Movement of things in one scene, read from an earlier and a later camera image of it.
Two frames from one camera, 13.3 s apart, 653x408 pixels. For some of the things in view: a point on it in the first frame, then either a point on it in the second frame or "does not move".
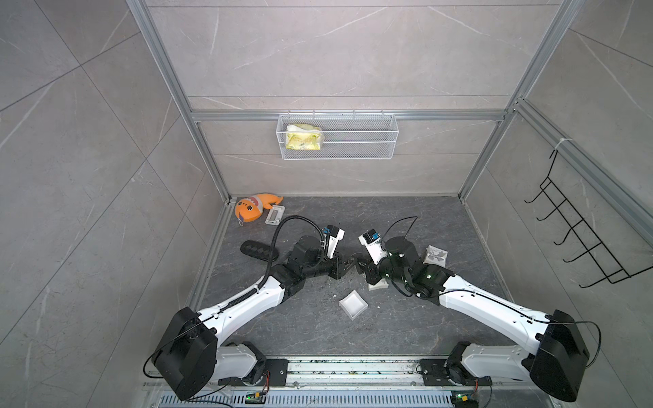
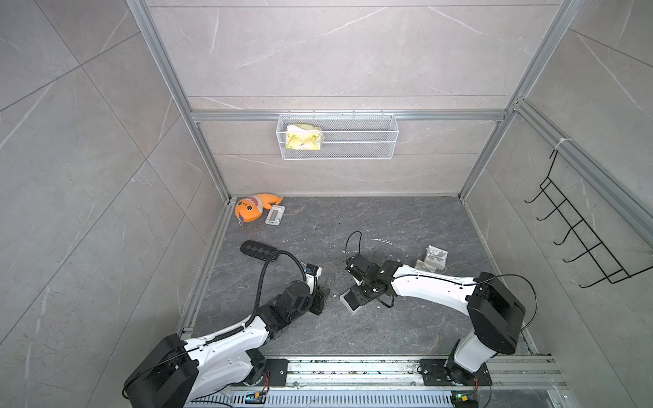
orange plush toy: [250, 209] does not move
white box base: [353, 304] does not move
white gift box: [435, 256] does not move
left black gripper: [336, 266] → [319, 299]
